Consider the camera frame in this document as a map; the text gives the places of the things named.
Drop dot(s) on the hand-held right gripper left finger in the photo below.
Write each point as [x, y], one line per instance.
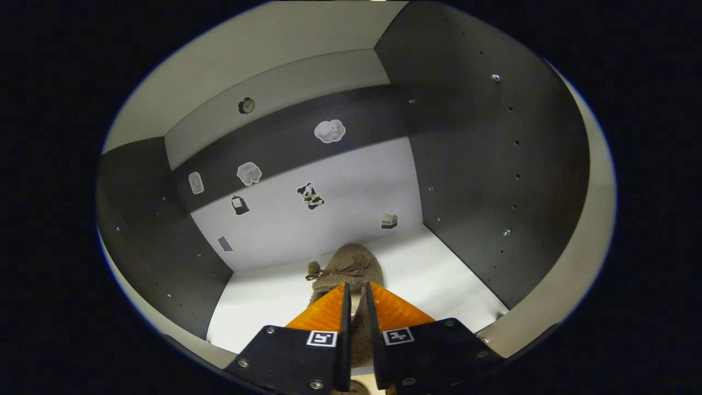
[345, 340]

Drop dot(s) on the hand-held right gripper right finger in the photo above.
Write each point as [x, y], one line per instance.
[375, 345]

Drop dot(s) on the brown fuzzy shoe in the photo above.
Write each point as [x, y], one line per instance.
[351, 263]

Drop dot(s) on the cabinet door with camera sticker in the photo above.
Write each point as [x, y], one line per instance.
[164, 323]

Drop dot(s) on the white shoe cabinet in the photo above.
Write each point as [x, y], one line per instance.
[482, 164]

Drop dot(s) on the cabinet door with cat sticker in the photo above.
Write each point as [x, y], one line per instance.
[581, 263]

